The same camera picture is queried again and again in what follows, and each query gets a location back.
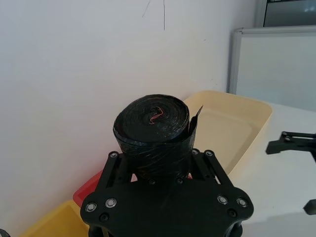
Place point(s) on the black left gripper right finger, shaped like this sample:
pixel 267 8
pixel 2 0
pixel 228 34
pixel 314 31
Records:
pixel 209 168

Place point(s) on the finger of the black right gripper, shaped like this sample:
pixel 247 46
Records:
pixel 288 142
pixel 311 207

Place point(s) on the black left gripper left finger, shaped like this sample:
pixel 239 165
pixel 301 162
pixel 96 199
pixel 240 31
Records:
pixel 114 170

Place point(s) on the black plastic bag roll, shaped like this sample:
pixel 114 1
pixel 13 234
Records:
pixel 153 138

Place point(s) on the red plastic bin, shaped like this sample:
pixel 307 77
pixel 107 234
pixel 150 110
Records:
pixel 85 190

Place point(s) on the cream plastic tray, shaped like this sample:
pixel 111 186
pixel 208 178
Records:
pixel 229 128

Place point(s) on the yellow plastic bin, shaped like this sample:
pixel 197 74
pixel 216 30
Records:
pixel 56 219

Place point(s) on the grey framed window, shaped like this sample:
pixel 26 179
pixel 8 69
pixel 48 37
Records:
pixel 288 12

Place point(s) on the whiteboard with grey frame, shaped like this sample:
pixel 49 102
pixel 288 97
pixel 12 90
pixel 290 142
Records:
pixel 276 66

